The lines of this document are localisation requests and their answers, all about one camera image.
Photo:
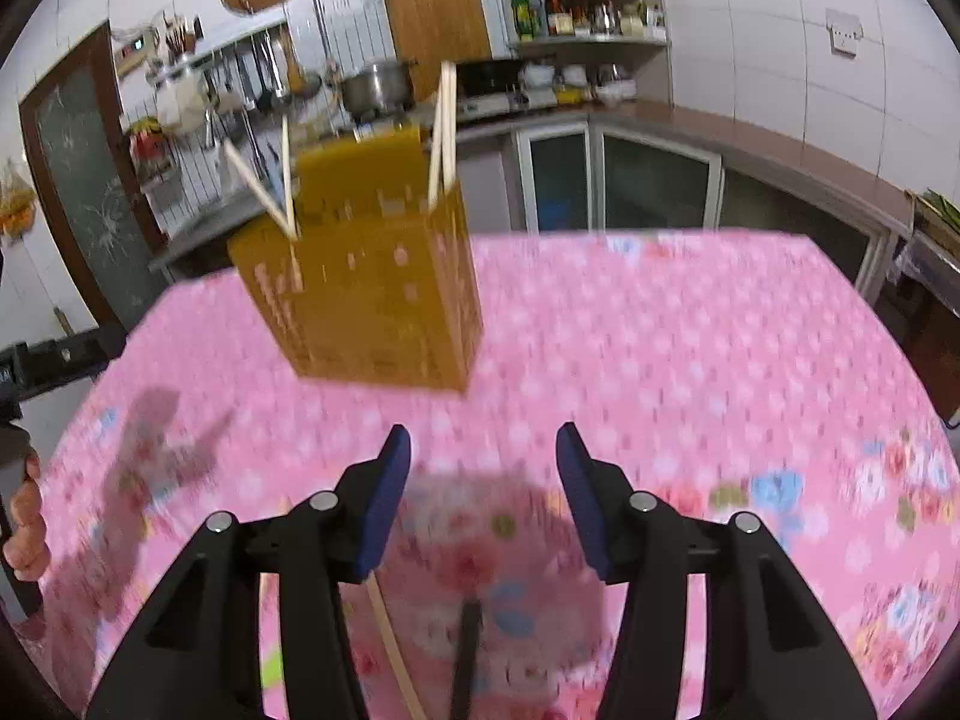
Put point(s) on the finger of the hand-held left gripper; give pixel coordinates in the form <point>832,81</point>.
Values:
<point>71,361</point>

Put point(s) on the row of hanging kitchen utensils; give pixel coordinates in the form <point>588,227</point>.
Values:
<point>262,82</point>

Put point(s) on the pink floral tablecloth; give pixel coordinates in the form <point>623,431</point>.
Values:
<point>675,360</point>

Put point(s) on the steel wall rack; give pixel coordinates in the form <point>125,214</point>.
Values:
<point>225,45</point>

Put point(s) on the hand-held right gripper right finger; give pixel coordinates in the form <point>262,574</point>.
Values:
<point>581,495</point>

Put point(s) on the side table with plastic cover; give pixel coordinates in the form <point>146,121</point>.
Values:
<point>930,292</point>

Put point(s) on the utensil cup with tools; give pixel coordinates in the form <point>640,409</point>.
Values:
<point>180,37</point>

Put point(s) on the beige electric box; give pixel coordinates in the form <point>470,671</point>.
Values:
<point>135,52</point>

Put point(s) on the wooden cutting board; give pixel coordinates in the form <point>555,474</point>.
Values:
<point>439,19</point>

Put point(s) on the white hanging bag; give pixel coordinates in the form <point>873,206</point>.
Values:
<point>181,105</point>

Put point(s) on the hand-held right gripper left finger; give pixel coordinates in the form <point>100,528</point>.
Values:
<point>386,495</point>

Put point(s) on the white bowl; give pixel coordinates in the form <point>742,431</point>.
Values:
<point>538,75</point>
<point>616,92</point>

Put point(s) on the colourful cloth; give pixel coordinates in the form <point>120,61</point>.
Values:
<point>146,136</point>

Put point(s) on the white wall socket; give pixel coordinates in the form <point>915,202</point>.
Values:
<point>844,31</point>

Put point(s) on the vertical steel pipe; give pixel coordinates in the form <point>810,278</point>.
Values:
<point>319,7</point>

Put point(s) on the person's left hand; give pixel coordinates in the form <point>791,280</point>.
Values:
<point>26,540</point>

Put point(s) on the yellow slotted utensil holder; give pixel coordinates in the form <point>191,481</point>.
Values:
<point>375,300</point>

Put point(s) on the steel cooking pot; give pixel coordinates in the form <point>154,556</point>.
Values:
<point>375,90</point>

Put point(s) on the orange plastic bags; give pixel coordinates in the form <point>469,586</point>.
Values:
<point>15,202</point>

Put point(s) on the kitchen counter with cabinets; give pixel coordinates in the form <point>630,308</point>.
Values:
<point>750,139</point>

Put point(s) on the brown framed glass door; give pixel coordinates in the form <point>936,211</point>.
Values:
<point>82,180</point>

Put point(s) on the green vegetables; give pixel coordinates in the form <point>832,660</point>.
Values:
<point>941,210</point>

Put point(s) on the dark sauce bottle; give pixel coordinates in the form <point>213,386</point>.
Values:
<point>556,15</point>

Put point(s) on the green bottle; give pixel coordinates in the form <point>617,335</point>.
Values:
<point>523,19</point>

